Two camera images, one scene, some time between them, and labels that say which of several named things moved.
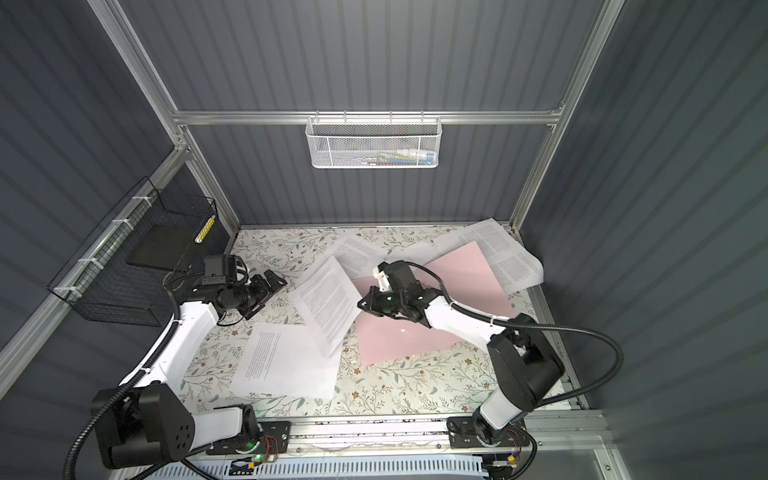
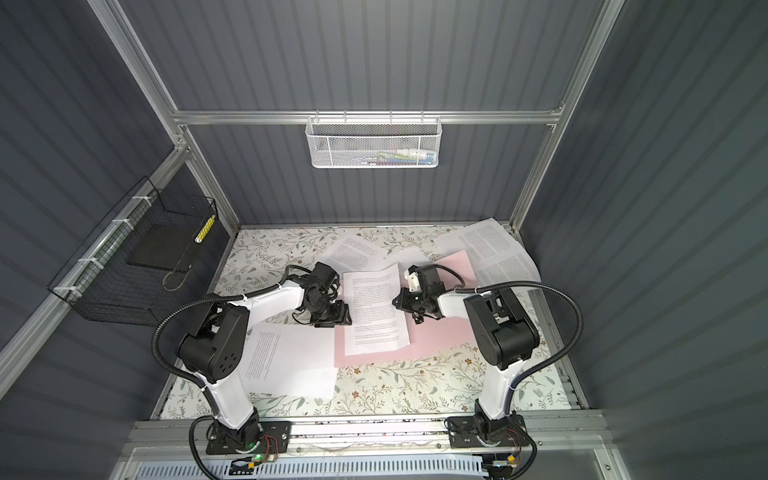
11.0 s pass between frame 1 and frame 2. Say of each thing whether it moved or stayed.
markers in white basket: stayed
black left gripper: moved
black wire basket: stayed
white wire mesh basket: stayed
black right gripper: stayed
